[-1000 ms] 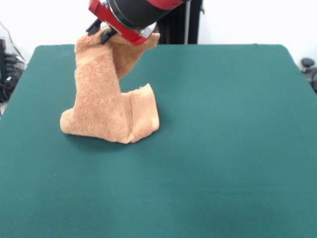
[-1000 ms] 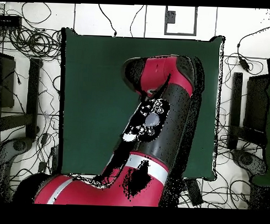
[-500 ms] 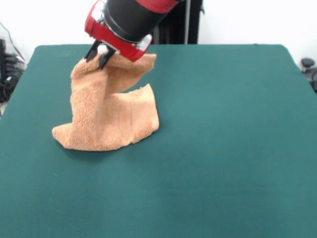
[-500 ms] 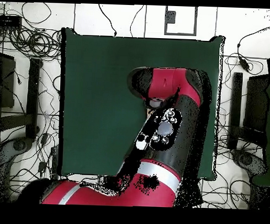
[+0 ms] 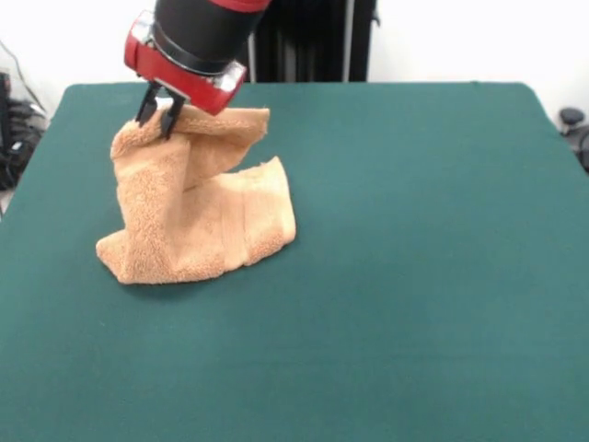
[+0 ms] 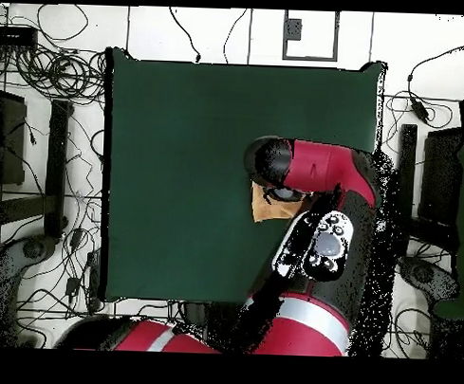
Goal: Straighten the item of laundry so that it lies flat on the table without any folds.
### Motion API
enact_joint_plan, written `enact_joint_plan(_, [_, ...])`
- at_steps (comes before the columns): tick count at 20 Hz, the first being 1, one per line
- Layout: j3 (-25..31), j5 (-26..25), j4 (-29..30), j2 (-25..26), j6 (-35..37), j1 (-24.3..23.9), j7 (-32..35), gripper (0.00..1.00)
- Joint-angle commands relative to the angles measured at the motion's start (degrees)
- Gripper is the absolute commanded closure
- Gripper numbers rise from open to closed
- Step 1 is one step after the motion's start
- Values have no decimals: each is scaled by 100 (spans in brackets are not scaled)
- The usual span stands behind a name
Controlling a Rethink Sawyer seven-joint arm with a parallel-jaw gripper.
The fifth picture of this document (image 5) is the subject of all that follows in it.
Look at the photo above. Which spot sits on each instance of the tan terry towel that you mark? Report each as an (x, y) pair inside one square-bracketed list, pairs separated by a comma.
[(184, 221)]

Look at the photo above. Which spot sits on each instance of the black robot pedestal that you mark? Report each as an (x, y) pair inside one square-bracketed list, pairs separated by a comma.
[(313, 46)]

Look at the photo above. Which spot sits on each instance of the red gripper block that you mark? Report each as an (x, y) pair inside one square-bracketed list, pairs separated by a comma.
[(184, 85)]

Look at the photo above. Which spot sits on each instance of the dark green table cloth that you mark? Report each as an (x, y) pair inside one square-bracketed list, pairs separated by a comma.
[(368, 276)]

